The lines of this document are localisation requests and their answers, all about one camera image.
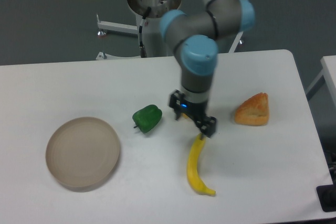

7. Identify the white side table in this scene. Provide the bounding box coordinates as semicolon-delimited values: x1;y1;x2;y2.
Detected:
305;55;336;104

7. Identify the black device at table edge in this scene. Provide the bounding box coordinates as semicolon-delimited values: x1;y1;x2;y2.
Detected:
316;184;336;212

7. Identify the orange croissant bread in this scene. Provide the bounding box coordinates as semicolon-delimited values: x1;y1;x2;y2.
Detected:
234;92;270;126

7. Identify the green bell pepper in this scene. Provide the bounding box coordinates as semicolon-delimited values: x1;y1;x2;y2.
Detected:
132;104;162;133

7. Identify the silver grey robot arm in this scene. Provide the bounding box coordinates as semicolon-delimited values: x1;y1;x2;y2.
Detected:
97;0;255;137

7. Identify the yellow banana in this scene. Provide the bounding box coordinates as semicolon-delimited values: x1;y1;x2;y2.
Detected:
186;135;216;197

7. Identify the beige round plate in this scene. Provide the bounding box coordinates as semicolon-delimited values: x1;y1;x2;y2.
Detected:
45;117;121;192

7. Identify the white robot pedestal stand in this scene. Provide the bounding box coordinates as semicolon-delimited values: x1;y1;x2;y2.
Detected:
97;0;254;58

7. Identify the black cable on pedestal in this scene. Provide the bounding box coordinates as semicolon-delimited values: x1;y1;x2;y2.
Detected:
138;6;152;58

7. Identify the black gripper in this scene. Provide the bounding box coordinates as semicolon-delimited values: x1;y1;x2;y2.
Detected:
169;90;217;140

